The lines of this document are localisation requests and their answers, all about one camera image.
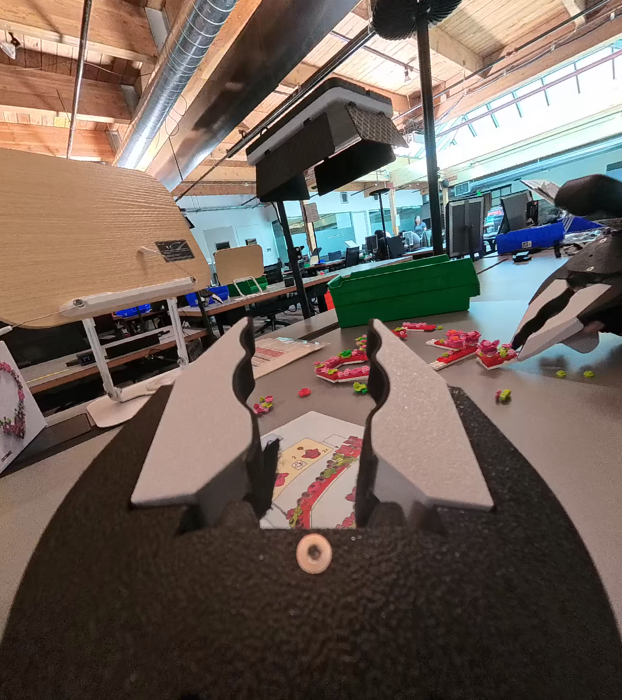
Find clear bag with printed sheet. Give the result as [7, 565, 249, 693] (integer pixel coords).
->
[251, 337, 330, 379]

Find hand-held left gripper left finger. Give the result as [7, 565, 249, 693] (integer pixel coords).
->
[131, 316, 281, 527]

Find black overhead light panel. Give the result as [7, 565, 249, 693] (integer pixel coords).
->
[245, 77, 409, 320]

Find large wooden book stand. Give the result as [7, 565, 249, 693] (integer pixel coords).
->
[0, 141, 212, 428]

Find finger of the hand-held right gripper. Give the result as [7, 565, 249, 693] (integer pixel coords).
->
[511, 278, 574, 349]
[516, 283, 613, 362]

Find silver round ventilation duct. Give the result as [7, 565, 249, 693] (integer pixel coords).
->
[116, 0, 239, 171]

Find black computer monitor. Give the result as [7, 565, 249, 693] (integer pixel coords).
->
[446, 196, 492, 260]
[499, 191, 530, 233]

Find red brick section two roses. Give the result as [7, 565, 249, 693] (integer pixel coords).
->
[476, 339, 519, 370]

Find large red brick heart section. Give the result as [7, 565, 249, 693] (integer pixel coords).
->
[314, 349, 372, 383]

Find green plastic bin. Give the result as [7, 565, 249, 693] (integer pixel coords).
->
[328, 254, 481, 329]

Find building instruction booklet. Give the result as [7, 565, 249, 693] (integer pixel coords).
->
[259, 411, 366, 530]

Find straight red brick rose section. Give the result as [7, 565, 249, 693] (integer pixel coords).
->
[429, 350, 479, 372]

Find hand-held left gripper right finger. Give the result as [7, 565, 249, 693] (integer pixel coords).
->
[355, 318, 495, 535]

